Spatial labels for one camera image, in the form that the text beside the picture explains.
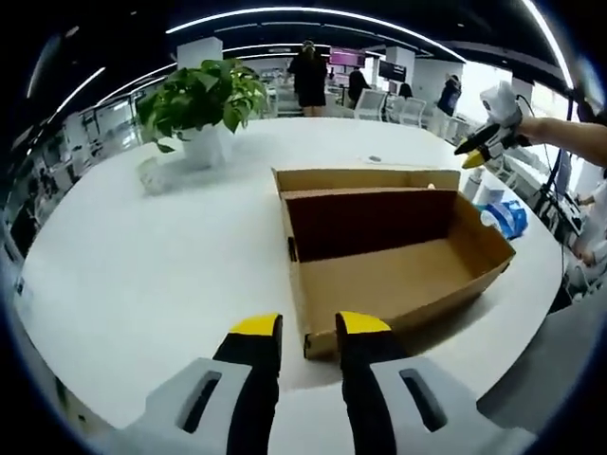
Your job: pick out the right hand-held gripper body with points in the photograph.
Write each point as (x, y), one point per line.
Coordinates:
(500, 102)

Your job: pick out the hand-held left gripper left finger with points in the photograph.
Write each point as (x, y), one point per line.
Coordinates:
(251, 369)

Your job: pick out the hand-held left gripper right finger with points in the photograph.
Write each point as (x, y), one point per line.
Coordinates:
(370, 365)

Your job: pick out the small white box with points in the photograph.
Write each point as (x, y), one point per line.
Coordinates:
(493, 194)

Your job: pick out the dark blue soft packet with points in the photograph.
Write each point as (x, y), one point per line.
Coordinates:
(514, 218)

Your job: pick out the brown cardboard shoe box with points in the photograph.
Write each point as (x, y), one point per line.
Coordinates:
(379, 279)

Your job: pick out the white office chair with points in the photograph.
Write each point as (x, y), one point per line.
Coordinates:
(412, 111)
(370, 104)

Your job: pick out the black monitor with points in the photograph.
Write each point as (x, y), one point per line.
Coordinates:
(392, 69)

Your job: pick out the grey mesh office chair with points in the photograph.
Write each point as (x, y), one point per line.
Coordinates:
(536, 360)

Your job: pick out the long ceiling light strip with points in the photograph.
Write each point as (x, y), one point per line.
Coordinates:
(308, 10)

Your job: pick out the small clear cup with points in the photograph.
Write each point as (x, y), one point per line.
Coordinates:
(154, 177)

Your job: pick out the green potted plant white pot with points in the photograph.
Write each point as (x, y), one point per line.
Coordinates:
(199, 95)

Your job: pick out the white square pillar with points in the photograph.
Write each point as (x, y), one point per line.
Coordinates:
(199, 54)

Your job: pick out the purple wall screen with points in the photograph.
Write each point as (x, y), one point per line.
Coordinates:
(347, 57)

